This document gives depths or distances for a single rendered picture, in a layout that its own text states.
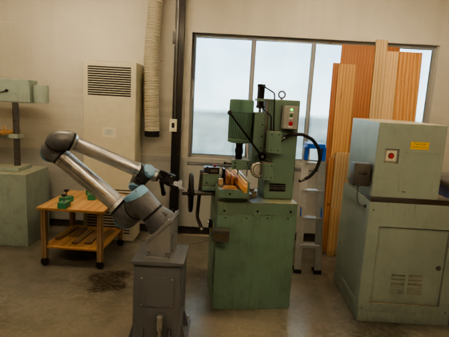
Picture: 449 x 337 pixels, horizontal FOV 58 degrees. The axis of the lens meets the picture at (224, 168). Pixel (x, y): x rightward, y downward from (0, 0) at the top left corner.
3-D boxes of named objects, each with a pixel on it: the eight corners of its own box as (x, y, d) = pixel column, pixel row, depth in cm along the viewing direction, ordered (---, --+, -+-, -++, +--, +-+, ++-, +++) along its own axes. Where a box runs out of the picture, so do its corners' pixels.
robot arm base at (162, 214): (172, 216, 236) (160, 204, 235) (147, 238, 237) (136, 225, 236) (176, 210, 254) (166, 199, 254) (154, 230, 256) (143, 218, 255)
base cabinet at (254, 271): (206, 281, 335) (210, 198, 323) (274, 281, 343) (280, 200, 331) (211, 309, 291) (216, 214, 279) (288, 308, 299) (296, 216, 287)
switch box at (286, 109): (280, 128, 285) (282, 105, 283) (294, 128, 287) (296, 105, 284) (282, 128, 279) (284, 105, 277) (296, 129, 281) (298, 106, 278)
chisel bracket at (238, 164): (230, 169, 301) (230, 158, 300) (248, 170, 303) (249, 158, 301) (231, 171, 294) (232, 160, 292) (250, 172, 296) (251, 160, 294)
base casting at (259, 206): (210, 198, 323) (211, 187, 321) (280, 200, 330) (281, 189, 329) (216, 214, 279) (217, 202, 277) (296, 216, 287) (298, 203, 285)
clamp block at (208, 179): (200, 181, 308) (201, 170, 306) (218, 182, 309) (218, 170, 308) (202, 186, 293) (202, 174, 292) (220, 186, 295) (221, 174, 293)
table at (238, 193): (198, 179, 331) (199, 172, 330) (235, 180, 335) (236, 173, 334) (204, 197, 271) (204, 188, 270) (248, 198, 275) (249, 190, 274)
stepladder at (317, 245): (290, 268, 375) (299, 141, 367) (318, 269, 375) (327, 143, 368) (293, 273, 359) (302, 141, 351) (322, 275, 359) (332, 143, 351)
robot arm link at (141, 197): (150, 213, 234) (129, 190, 233) (136, 225, 245) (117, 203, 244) (165, 200, 246) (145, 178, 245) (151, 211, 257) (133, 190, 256)
